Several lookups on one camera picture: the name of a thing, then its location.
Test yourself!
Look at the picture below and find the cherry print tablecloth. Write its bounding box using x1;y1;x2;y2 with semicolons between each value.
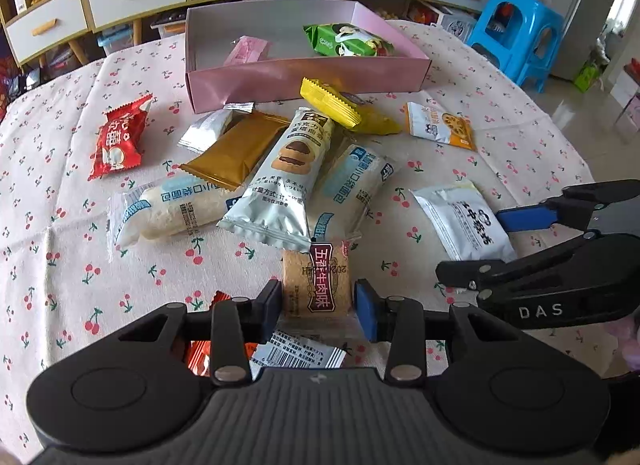
0;20;596;465

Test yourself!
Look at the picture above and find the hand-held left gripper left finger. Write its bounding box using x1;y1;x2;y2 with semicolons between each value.
102;279;284;387

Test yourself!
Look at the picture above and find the large red snack packet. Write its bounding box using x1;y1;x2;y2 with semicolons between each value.
89;94;154;180

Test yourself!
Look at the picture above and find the plain silver snack packet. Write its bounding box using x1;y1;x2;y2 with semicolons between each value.
177;102;255;153

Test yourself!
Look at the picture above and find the brown-label cracker packet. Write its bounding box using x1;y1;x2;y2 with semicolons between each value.
281;237;362;333

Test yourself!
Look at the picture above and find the white printed box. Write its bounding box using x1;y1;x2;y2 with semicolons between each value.
441;9;479;44

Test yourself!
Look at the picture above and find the clear blue-print bread packet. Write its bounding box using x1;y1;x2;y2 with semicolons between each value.
107;172;251;247
306;144;398;246

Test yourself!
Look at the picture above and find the green snack packet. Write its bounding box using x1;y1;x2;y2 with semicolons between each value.
302;22;396;58

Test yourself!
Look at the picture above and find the blue plastic stool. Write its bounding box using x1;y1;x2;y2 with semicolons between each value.
467;0;561;93

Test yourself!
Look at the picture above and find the pale blue cookie packet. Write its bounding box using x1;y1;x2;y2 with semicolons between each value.
216;108;336;253

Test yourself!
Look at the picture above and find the pink snack packet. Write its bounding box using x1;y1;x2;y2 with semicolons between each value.
222;35;271;67

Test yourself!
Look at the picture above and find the person's right forearm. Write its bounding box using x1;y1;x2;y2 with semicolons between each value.
606;317;640;378

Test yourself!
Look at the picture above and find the orange snack packet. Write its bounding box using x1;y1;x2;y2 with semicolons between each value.
182;290;258;378

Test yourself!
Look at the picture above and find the yellow snack packet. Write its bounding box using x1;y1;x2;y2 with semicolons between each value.
299;76;403;136

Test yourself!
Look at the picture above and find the white black-print snack packet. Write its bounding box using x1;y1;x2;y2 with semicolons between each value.
409;181;518;262

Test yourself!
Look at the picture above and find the green bag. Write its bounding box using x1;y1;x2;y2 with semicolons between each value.
574;58;607;92

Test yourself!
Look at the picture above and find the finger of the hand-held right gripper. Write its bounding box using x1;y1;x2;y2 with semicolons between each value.
496;179;640;237
435;232;640;297

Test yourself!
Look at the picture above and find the gold snack packet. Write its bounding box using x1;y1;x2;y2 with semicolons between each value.
179;110;291;192

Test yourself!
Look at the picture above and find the grey refrigerator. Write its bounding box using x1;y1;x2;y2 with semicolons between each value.
550;0;632;82

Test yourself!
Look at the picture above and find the orange white cookie packet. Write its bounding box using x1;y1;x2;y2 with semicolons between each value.
404;102;478;152

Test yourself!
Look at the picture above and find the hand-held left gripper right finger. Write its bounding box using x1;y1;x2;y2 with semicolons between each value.
354;279;533;387

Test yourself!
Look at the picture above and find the pink cardboard box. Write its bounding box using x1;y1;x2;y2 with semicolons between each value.
184;0;432;115

